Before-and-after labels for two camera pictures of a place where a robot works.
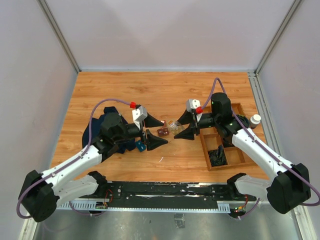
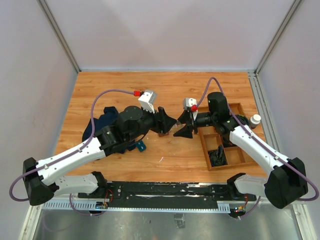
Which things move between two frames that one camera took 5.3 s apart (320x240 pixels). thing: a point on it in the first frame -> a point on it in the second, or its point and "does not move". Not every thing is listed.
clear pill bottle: (174, 126) does not move
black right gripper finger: (187, 117) does not move
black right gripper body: (203, 122) does not move
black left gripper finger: (153, 141) -> (167, 121)
